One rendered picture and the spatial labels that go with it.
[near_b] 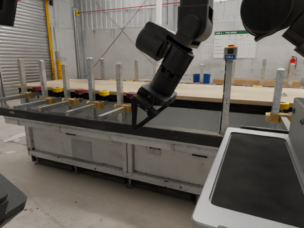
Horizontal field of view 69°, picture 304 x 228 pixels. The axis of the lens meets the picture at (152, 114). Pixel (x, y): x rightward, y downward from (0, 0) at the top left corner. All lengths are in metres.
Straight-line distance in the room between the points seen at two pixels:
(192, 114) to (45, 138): 1.64
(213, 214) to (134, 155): 1.84
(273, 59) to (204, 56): 2.29
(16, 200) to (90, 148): 2.03
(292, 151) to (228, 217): 0.17
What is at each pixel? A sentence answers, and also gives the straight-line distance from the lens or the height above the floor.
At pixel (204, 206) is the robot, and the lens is 0.19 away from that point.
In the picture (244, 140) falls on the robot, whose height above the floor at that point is 1.04.
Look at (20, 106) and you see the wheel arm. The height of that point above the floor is 0.81.
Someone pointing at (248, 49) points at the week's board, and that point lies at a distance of 8.49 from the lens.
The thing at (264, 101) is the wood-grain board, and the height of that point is 0.90.
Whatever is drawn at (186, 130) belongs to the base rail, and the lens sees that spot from 1.45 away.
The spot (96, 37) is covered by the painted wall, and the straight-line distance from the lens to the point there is 10.63.
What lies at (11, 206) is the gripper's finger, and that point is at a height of 1.04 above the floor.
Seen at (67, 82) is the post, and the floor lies 0.97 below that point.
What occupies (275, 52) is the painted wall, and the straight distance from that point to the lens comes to 8.55.
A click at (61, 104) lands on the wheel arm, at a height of 0.82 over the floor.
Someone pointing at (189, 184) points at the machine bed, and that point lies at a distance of 1.90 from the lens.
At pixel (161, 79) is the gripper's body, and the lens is 0.49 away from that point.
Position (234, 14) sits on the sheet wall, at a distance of 8.66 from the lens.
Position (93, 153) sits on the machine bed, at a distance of 2.25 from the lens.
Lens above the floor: 1.15
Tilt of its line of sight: 14 degrees down
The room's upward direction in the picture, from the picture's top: straight up
